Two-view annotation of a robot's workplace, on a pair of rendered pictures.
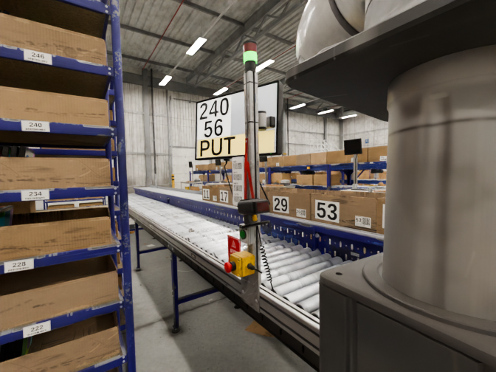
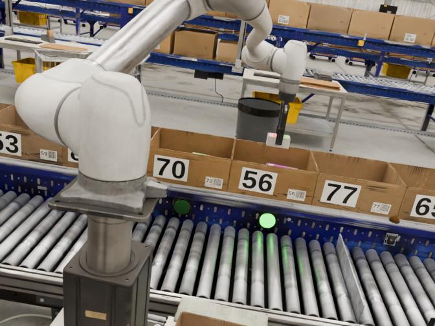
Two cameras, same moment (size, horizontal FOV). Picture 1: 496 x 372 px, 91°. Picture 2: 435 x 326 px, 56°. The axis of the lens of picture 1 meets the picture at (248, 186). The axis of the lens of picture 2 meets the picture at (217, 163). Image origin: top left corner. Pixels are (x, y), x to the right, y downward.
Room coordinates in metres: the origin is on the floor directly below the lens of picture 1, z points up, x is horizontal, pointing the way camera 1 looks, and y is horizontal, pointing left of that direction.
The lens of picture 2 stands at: (-0.49, 0.36, 1.74)
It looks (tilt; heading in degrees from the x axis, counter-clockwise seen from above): 23 degrees down; 307
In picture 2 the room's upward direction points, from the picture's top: 8 degrees clockwise
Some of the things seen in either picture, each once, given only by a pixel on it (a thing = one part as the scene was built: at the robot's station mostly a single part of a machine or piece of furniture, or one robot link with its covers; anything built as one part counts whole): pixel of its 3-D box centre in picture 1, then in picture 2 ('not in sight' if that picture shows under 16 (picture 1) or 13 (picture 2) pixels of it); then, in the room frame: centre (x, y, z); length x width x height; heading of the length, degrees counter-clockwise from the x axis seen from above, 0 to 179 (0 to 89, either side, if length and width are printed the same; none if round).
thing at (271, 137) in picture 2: not in sight; (278, 140); (0.36, -1.21, 1.14); 0.10 x 0.06 x 0.05; 35
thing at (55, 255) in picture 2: not in sight; (70, 236); (0.80, -0.43, 0.72); 0.52 x 0.05 x 0.05; 125
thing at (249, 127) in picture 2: not in sight; (256, 130); (1.88, -3.44, 0.32); 0.50 x 0.50 x 0.64
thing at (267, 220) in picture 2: not in sight; (267, 220); (0.27, -1.09, 0.81); 0.07 x 0.01 x 0.07; 35
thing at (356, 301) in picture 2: not in sight; (347, 273); (-0.14, -1.08, 0.76); 0.46 x 0.01 x 0.09; 125
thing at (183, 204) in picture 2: not in sight; (182, 207); (0.59, -0.87, 0.81); 0.07 x 0.01 x 0.07; 35
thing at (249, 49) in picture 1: (249, 54); not in sight; (0.93, -0.02, 1.62); 0.05 x 0.05 x 0.06
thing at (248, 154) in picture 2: not in sight; (270, 170); (0.40, -1.26, 0.96); 0.39 x 0.29 x 0.17; 35
